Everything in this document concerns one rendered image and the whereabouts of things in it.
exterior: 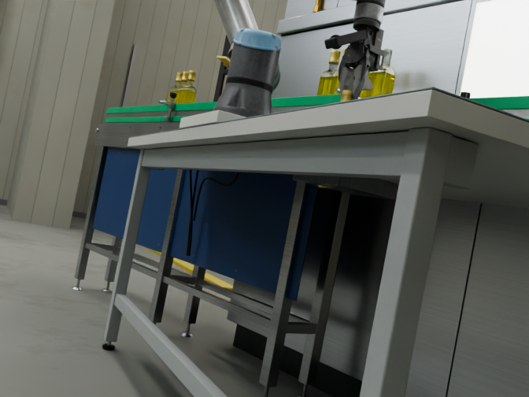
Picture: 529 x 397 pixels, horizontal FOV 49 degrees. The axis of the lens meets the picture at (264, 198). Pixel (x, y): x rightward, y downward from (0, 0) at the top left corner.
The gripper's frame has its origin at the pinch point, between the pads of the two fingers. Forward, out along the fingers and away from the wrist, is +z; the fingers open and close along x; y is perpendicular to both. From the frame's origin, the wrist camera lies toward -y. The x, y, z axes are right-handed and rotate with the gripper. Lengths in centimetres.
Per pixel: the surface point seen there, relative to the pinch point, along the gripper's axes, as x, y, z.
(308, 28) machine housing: 71, 39, -42
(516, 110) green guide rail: -33.9, 23.4, -0.8
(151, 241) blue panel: 114, 10, 55
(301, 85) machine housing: 70, 40, -19
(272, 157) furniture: -23, -39, 24
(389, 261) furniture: -62, -47, 38
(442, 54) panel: 2.6, 38.5, -23.5
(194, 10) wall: 698, 309, -258
